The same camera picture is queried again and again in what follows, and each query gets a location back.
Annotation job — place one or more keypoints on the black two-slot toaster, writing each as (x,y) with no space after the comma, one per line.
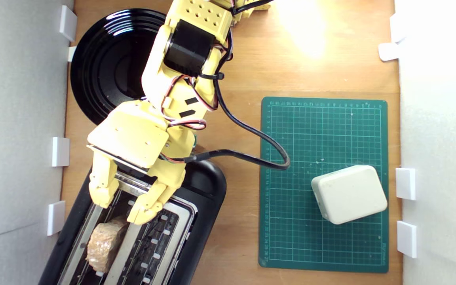
(208,186)

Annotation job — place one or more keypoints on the green toaster lever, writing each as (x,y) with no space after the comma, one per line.
(193,139)

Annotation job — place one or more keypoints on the white block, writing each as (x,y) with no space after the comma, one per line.
(348,194)

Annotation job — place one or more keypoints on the green cutting mat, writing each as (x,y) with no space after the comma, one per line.
(291,217)

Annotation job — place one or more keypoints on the black plate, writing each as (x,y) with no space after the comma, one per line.
(105,59)

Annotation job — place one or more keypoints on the yellow gripper camera mount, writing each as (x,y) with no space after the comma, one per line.
(129,134)

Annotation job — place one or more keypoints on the brown bread slice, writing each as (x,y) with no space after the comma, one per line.
(103,245)

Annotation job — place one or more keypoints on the white wall clip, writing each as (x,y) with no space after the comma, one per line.
(406,183)
(72,53)
(56,217)
(68,23)
(388,51)
(407,238)
(60,151)

